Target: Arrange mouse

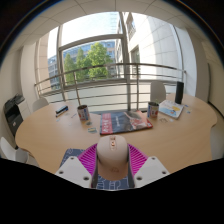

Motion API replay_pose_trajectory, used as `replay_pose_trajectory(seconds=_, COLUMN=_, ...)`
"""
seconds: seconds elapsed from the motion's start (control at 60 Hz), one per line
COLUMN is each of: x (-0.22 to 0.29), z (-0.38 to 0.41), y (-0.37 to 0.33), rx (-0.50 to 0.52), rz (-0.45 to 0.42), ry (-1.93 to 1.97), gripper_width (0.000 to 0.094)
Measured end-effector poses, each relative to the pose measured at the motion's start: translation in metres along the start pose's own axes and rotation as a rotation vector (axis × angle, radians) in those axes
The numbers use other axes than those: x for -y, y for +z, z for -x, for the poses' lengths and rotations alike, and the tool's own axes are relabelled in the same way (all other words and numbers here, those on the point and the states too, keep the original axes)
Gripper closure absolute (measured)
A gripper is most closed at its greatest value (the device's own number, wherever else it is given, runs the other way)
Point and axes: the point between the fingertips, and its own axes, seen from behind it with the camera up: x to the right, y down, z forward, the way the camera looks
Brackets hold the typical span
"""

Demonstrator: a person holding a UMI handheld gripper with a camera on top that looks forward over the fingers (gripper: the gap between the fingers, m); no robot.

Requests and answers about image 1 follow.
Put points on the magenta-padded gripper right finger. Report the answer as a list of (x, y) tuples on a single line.
[(150, 168)]

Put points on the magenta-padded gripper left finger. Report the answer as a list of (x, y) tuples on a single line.
[(75, 169)]

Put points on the beige computer mouse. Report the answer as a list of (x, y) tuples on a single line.
[(112, 156)]

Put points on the blue patterned mouse pad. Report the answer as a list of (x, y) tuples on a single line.
[(71, 154)]

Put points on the small green card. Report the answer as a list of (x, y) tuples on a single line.
[(92, 130)]

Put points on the red and blue magazine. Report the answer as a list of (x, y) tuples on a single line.
[(125, 122)]

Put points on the printed mug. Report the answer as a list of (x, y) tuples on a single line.
[(153, 110), (83, 112)]

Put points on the white illustrated booklet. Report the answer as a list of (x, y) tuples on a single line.
[(171, 109)]

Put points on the white chair with wooden legs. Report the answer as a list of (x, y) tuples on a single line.
[(10, 151)]

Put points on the black cylindrical speaker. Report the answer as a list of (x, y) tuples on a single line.
[(179, 92)]

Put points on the black office printer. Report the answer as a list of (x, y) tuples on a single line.
[(13, 115)]

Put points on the metal balcony railing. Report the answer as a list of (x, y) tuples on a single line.
[(76, 86)]

